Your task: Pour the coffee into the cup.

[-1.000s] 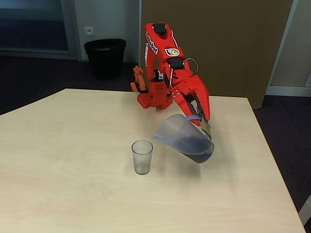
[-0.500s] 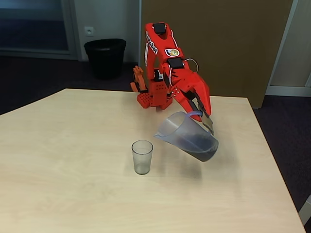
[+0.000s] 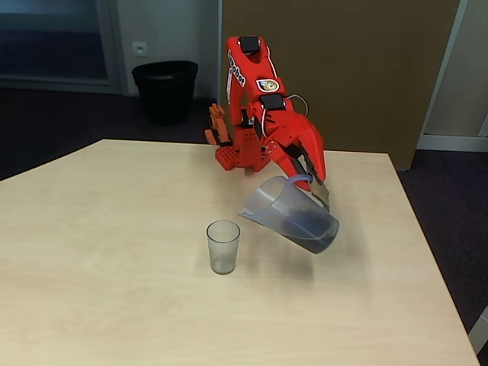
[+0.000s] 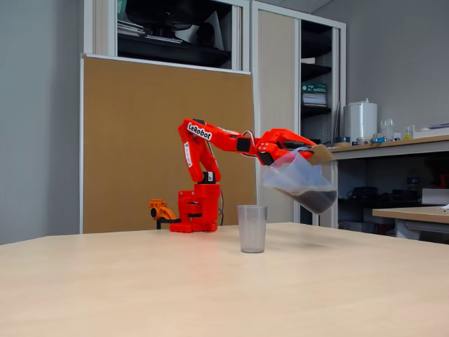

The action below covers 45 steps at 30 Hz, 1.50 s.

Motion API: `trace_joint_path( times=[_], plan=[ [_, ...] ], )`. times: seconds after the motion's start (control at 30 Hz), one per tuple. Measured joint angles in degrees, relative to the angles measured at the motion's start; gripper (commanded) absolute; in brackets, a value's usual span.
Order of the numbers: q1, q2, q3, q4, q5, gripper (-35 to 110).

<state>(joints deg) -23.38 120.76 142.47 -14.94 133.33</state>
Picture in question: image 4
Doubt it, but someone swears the clear jug with cardboard handle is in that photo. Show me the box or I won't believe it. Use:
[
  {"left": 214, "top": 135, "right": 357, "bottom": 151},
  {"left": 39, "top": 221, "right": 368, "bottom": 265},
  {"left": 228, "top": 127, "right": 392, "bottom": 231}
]
[{"left": 262, "top": 143, "right": 339, "bottom": 216}]

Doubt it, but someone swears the clear plastic cup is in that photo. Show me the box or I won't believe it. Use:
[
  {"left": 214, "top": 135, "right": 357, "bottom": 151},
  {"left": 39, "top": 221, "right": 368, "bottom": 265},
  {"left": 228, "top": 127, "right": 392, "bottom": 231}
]
[{"left": 236, "top": 204, "right": 269, "bottom": 254}]

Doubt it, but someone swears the stack of white documents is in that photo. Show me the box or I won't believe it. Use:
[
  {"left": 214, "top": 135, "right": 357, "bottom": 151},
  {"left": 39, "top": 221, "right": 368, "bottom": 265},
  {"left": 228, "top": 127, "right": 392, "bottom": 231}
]
[{"left": 302, "top": 93, "right": 328, "bottom": 107}]

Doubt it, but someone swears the green book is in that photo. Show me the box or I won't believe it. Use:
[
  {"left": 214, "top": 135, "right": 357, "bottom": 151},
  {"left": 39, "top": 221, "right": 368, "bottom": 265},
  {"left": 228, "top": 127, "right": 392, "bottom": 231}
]
[{"left": 302, "top": 82, "right": 328, "bottom": 94}]

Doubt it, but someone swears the tall grey office cabinet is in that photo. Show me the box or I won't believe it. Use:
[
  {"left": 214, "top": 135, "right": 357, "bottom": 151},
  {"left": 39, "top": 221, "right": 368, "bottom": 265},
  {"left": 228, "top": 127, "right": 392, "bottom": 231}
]
[
  {"left": 83, "top": 0, "right": 252, "bottom": 74},
  {"left": 250, "top": 0, "right": 347, "bottom": 226}
]

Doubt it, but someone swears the white cylindrical canister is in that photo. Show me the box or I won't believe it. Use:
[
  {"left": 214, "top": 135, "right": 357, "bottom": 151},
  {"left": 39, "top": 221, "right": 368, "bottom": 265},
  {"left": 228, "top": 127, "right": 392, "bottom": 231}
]
[{"left": 342, "top": 98, "right": 379, "bottom": 143}]

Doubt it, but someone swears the black electronic device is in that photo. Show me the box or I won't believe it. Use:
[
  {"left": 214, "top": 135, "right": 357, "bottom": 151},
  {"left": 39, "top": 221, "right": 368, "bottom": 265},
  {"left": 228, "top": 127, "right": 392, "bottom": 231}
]
[{"left": 350, "top": 185, "right": 380, "bottom": 201}]

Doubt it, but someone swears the clear drinking glass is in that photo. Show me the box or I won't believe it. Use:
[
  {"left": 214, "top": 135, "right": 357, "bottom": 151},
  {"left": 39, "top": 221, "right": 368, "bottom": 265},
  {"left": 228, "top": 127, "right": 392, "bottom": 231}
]
[{"left": 380, "top": 118, "right": 395, "bottom": 140}]

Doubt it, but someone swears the wood top workbench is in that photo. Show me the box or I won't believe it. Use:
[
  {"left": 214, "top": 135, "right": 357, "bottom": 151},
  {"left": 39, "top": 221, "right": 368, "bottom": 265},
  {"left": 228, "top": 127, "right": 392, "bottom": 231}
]
[{"left": 326, "top": 134, "right": 449, "bottom": 230}]

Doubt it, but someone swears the orange table clamp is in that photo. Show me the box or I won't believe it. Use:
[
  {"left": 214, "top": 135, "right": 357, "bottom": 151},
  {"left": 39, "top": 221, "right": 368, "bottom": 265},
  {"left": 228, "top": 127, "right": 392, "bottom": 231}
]
[{"left": 148, "top": 199, "right": 182, "bottom": 231}]

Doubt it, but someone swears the white paper sheet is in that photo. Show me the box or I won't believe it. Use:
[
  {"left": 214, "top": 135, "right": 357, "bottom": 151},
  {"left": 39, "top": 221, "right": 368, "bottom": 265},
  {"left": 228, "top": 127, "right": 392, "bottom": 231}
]
[{"left": 174, "top": 10, "right": 226, "bottom": 52}]

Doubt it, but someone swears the brown pin board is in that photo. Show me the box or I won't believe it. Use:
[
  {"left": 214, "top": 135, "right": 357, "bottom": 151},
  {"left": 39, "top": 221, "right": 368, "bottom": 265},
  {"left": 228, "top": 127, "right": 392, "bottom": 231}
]
[{"left": 79, "top": 53, "right": 260, "bottom": 235}]

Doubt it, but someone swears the low wood top desk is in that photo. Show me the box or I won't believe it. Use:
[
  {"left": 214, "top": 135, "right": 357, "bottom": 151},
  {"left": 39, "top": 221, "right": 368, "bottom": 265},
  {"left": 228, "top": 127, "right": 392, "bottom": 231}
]
[{"left": 372, "top": 204, "right": 449, "bottom": 244}]

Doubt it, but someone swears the flat white box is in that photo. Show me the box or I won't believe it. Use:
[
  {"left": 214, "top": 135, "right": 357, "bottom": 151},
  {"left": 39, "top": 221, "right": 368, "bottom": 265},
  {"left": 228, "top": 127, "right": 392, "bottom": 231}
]
[{"left": 413, "top": 122, "right": 449, "bottom": 140}]

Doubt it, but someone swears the stack of papers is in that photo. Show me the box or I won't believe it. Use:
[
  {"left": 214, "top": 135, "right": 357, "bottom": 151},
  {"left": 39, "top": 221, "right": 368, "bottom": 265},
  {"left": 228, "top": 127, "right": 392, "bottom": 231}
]
[{"left": 116, "top": 18, "right": 146, "bottom": 38}]

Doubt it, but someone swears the black power cable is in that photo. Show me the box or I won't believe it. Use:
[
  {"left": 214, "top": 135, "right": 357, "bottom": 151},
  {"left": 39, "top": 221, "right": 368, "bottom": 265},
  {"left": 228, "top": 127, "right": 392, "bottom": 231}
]
[{"left": 217, "top": 189, "right": 226, "bottom": 227}]

